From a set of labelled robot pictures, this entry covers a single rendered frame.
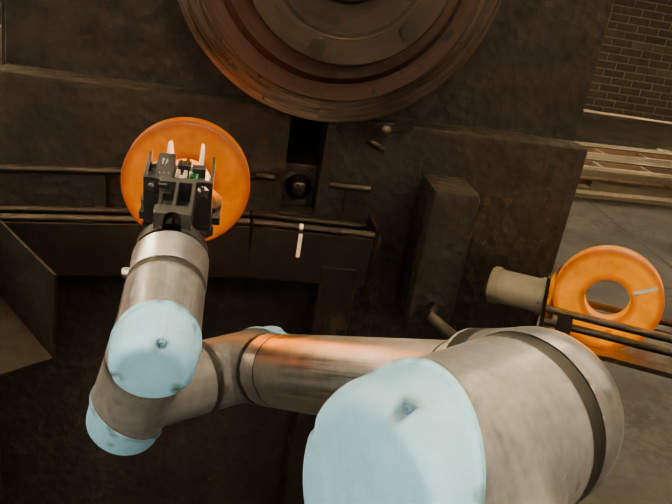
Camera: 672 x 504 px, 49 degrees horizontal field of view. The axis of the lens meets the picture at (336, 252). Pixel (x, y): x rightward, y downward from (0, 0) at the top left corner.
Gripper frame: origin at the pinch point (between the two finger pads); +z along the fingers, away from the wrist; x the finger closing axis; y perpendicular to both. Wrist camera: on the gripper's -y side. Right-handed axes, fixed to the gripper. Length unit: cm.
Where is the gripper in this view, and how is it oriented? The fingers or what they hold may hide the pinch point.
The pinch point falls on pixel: (187, 166)
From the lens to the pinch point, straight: 92.6
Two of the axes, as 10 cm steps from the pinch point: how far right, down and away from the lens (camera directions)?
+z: -0.7, -6.3, 7.8
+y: 1.6, -7.8, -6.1
